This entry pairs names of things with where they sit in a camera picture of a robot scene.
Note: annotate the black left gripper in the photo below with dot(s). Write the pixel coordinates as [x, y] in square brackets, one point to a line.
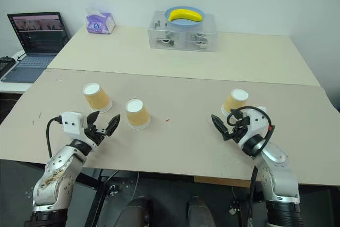
[95, 135]

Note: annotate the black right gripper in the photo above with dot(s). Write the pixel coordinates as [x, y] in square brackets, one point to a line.
[239, 130]

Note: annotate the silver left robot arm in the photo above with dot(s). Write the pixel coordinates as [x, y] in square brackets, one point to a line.
[55, 173]

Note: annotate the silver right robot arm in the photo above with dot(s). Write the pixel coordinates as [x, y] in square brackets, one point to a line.
[276, 173]

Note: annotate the brown paper cup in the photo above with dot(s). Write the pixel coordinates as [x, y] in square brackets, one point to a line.
[137, 116]
[97, 98]
[235, 100]

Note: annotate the clear acrylic drawer box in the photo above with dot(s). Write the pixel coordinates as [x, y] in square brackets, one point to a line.
[180, 38]

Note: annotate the dark rounded shape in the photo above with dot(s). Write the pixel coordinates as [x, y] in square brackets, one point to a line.
[138, 212]
[200, 212]

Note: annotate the purple tissue box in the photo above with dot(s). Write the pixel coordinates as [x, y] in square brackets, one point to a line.
[101, 23]

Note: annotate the blue plate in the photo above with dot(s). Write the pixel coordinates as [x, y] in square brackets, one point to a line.
[186, 24]

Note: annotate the open grey laptop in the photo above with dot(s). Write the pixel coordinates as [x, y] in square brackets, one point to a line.
[37, 35]

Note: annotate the yellow banana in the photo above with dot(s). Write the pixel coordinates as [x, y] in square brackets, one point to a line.
[186, 15]

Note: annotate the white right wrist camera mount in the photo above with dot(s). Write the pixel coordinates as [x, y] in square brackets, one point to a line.
[256, 121]

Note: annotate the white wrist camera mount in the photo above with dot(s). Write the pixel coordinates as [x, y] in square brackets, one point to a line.
[71, 122]
[256, 121]

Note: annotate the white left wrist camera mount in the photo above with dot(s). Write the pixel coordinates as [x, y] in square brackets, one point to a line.
[71, 122]

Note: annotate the black table frame leg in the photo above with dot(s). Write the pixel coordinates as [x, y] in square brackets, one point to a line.
[97, 197]

